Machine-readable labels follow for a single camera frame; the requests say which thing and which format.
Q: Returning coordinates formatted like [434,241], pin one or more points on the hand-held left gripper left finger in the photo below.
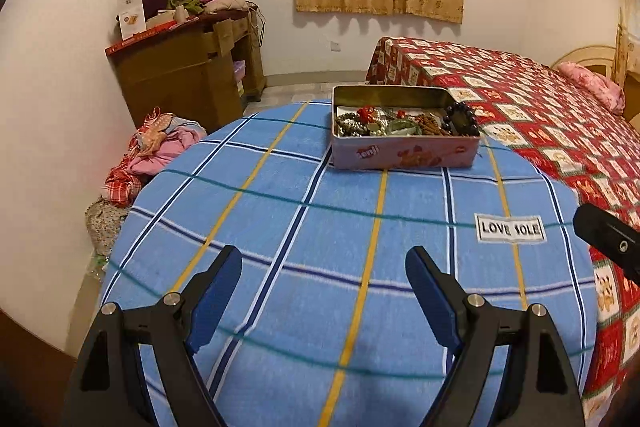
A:
[215,302]

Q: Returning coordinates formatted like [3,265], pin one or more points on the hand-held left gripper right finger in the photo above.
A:
[432,297]

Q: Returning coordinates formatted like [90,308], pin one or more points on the pink metal tin box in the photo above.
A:
[400,154]

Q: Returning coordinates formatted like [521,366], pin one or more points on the blue plaid cloth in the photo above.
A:
[300,257]

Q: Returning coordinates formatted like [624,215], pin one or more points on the clear plastic bottles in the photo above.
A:
[97,267]

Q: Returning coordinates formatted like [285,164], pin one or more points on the red patterned bed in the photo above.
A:
[550,132]

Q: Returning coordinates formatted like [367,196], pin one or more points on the pink pillow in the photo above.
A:
[592,84]

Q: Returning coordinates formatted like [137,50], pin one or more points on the pile of clothes on floor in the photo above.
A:
[150,157]

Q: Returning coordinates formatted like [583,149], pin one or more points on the cream wooden headboard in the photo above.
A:
[585,54]

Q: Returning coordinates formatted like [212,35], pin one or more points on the dark brown furniture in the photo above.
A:
[25,357]

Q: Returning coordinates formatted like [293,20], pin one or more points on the narrow beige curtain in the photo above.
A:
[627,22]

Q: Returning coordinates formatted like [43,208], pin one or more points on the lilac storage box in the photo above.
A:
[239,77]

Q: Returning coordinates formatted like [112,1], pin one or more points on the wooden desk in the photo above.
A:
[254,67]

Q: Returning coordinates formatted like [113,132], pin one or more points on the flat red box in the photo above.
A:
[140,38]

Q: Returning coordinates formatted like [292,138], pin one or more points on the beige thread spool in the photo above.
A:
[180,13]

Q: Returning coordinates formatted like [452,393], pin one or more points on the small beige box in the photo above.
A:
[165,14]

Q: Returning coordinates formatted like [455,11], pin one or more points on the upright white box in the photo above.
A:
[131,14]

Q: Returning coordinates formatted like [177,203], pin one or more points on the white wall socket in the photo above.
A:
[335,46]

